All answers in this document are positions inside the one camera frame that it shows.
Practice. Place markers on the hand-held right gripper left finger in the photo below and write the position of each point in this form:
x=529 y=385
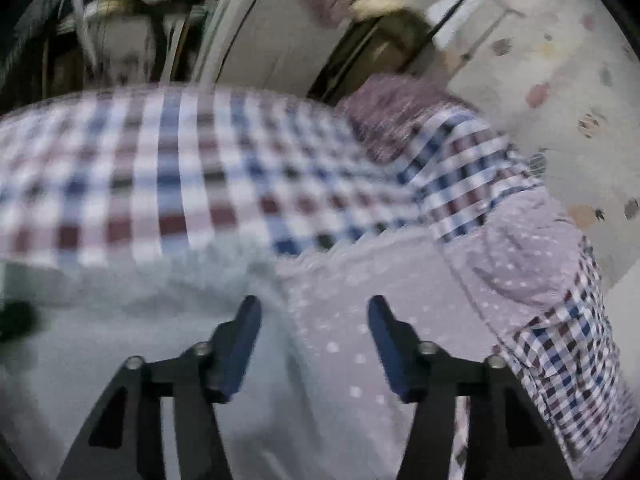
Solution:
x=239 y=350

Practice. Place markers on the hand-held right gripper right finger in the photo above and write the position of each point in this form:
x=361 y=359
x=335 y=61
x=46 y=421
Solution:
x=391 y=355

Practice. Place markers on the light grey garment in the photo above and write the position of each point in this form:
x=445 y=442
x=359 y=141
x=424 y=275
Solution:
x=125 y=310

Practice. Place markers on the lilac dotted checkered quilt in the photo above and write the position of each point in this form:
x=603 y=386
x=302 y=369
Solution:
x=425 y=280

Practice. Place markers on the checkered bed sheet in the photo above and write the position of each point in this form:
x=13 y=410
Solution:
x=150 y=160

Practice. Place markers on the mauve fuzzy blanket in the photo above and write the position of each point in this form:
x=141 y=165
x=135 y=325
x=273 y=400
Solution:
x=385 y=115

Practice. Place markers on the beige cloth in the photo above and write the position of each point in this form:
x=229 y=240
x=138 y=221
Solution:
x=382 y=5

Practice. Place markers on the spotted wall covering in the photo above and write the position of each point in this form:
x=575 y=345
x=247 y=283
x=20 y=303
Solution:
x=565 y=110

